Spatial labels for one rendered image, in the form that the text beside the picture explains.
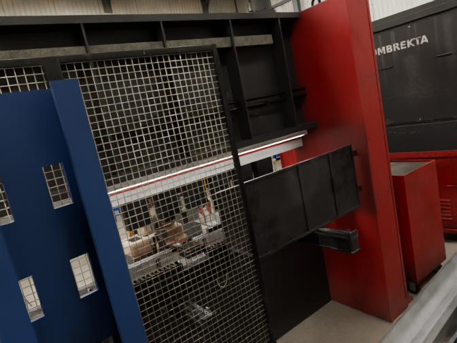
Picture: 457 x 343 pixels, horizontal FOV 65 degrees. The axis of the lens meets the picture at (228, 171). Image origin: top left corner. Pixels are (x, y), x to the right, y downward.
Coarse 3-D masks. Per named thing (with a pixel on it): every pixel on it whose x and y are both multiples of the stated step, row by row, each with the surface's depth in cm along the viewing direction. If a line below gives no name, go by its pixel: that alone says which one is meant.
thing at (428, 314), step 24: (456, 264) 44; (432, 288) 39; (456, 288) 39; (408, 312) 36; (432, 312) 37; (456, 312) 37; (384, 336) 33; (408, 336) 34; (432, 336) 33; (456, 336) 40
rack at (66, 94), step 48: (0, 96) 17; (48, 96) 18; (0, 144) 17; (48, 144) 18; (48, 192) 18; (96, 192) 17; (0, 240) 15; (48, 240) 18; (96, 240) 17; (0, 288) 15; (48, 288) 18; (0, 336) 15; (48, 336) 18; (96, 336) 20; (144, 336) 19
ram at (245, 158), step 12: (276, 144) 267; (288, 144) 274; (300, 144) 282; (240, 156) 248; (252, 156) 254; (264, 156) 260; (192, 168) 226; (204, 168) 231; (228, 168) 242; (168, 180) 216; (180, 180) 221; (192, 180) 226; (120, 192) 199; (132, 192) 203; (144, 192) 208; (156, 192) 212; (120, 204) 200
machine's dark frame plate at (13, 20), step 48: (0, 48) 161; (48, 48) 164; (96, 48) 176; (144, 48) 190; (240, 48) 239; (288, 48) 265; (96, 96) 178; (144, 96) 201; (192, 96) 219; (240, 96) 229; (288, 96) 254; (96, 144) 186; (144, 144) 201; (192, 144) 219; (240, 144) 225
